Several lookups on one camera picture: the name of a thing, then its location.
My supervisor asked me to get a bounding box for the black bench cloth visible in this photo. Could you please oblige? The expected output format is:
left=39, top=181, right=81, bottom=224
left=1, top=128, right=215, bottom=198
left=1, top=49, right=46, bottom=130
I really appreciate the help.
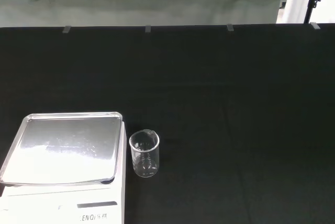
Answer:
left=0, top=22, right=335, bottom=224

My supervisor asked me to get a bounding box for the white electronic balance steel pan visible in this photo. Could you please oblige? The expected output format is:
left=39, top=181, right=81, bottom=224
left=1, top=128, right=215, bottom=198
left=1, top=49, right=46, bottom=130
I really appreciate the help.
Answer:
left=0, top=111, right=128, bottom=224

